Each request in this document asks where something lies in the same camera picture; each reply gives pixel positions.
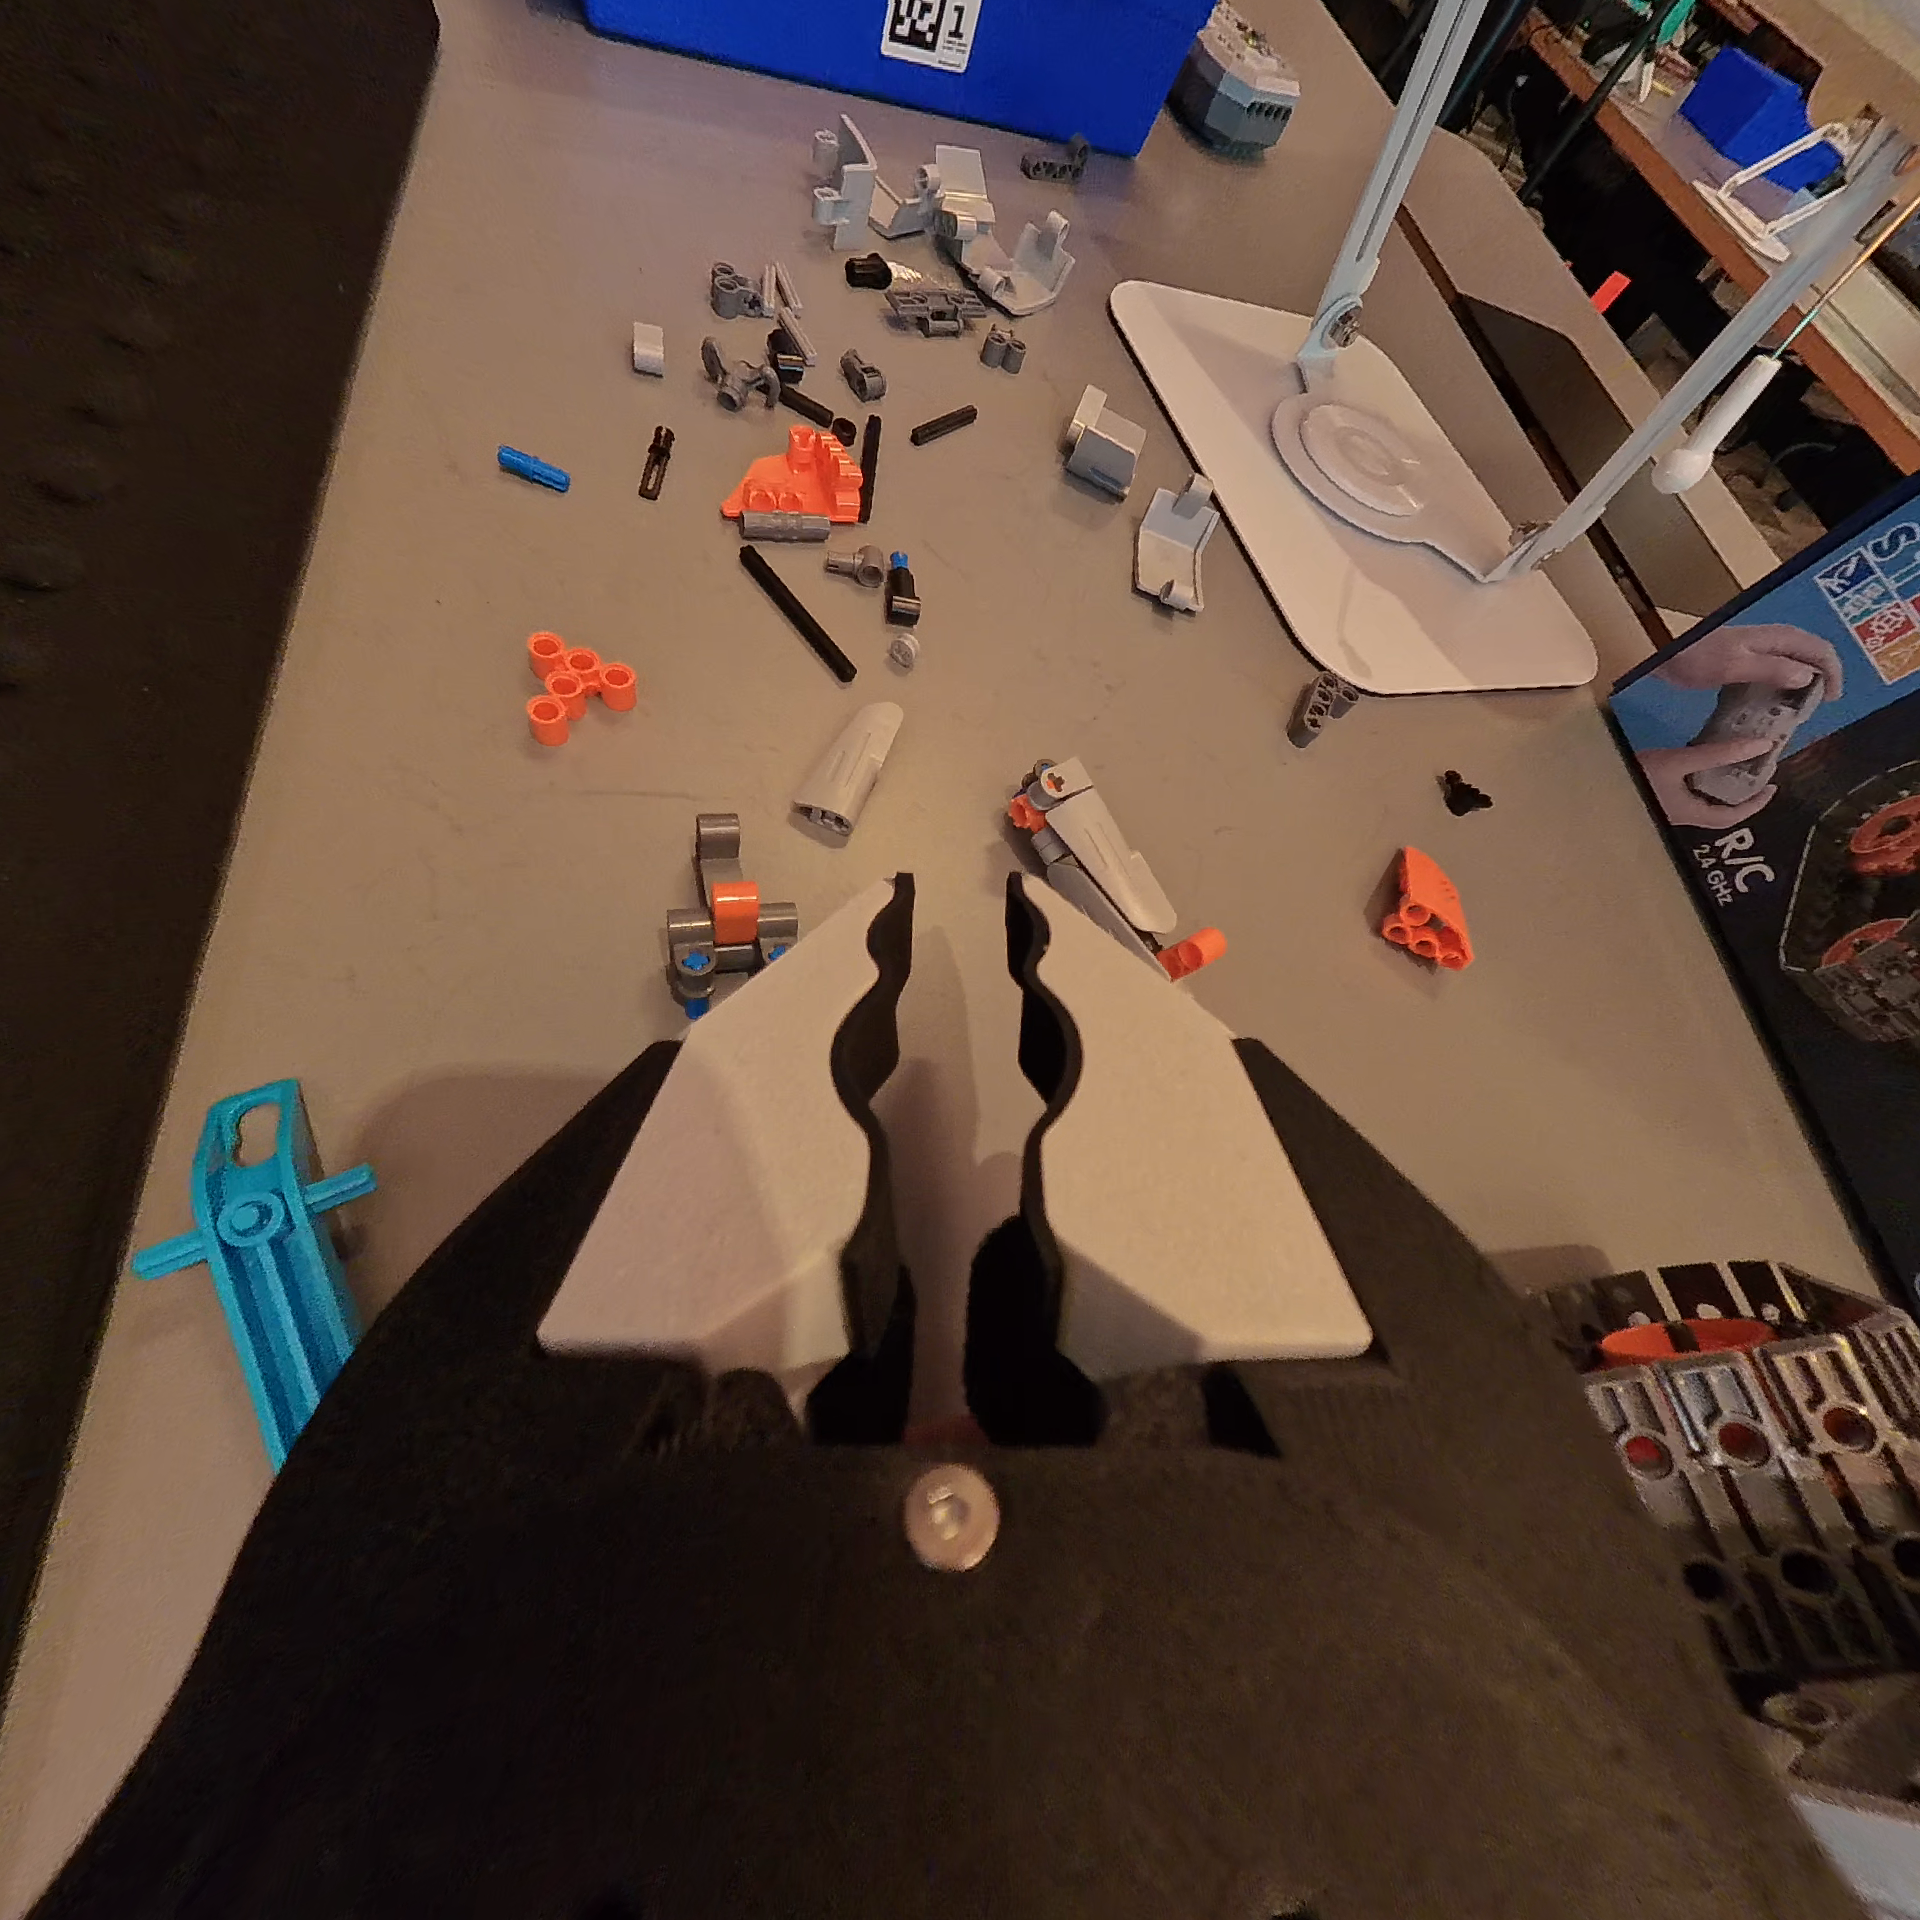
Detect grey angled panel piece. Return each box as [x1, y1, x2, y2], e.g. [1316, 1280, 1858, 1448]
[808, 114, 882, 256]

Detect grey electronic module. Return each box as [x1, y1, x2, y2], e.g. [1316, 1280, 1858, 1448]
[1165, 0, 1305, 164]

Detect orange connector with blue pins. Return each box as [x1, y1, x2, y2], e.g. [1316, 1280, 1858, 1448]
[709, 883, 800, 978]

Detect tracked toy robot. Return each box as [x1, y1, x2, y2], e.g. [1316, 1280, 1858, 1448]
[1543, 1256, 1920, 1789]

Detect blue toy cardboard box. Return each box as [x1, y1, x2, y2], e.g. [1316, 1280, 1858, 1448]
[1607, 470, 1920, 1310]

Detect orange t-shaped beam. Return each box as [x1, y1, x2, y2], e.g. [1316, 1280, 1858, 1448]
[523, 629, 641, 750]

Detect small blue storage bin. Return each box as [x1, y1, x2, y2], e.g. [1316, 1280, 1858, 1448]
[1675, 44, 1810, 159]

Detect orange wedge piece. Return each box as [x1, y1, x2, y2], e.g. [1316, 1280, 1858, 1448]
[717, 422, 873, 528]
[1368, 843, 1476, 971]

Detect scattered small black grey pieces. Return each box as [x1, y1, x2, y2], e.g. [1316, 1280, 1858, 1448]
[626, 132, 1097, 506]

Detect white pointed panel piece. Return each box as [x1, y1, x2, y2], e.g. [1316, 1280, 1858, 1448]
[788, 700, 908, 847]

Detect grey connector with blue pin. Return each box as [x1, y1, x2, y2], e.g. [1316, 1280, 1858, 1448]
[664, 904, 727, 1024]

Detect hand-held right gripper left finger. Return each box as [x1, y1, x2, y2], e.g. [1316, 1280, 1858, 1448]
[537, 870, 920, 1408]

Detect blue plastic tool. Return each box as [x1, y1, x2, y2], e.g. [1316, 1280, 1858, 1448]
[128, 1078, 378, 1472]

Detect blue plastic bin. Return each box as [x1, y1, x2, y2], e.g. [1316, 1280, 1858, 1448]
[581, 0, 1219, 159]

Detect black axle pin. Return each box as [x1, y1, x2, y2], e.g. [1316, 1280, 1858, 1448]
[737, 543, 861, 685]

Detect grey block piece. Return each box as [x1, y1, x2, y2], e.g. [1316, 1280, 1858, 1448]
[1060, 383, 1152, 503]
[871, 144, 992, 242]

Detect white book stand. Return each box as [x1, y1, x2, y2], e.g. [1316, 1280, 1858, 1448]
[1106, 0, 1920, 702]

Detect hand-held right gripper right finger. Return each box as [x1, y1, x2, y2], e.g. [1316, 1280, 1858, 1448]
[1007, 870, 1373, 1400]

